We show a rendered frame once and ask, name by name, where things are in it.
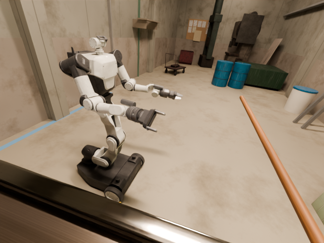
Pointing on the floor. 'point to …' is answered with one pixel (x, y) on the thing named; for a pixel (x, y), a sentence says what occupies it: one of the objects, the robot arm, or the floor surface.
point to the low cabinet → (265, 76)
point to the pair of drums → (222, 73)
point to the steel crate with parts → (186, 57)
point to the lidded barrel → (299, 99)
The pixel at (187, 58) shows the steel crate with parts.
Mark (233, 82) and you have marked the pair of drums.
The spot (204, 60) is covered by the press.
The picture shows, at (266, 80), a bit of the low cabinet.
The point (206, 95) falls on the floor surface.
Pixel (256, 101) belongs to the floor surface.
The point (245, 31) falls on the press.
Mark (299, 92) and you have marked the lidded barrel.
